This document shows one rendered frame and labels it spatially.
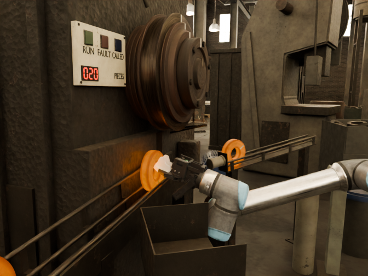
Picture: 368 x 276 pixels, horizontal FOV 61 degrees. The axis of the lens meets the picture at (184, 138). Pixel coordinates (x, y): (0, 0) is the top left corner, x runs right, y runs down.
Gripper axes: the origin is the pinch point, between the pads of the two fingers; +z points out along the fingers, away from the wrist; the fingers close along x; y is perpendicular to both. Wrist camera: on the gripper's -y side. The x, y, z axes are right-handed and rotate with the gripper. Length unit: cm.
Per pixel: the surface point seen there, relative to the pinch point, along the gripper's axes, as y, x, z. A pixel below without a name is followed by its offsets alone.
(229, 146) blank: 3, -59, -16
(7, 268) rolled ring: -3, 66, -3
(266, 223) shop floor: -67, -139, -51
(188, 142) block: 3.1, -36.9, -0.2
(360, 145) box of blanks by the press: 7, -212, -106
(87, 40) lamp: 39, 25, 20
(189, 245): -8.1, 25.6, -27.3
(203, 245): -7.2, 23.7, -30.9
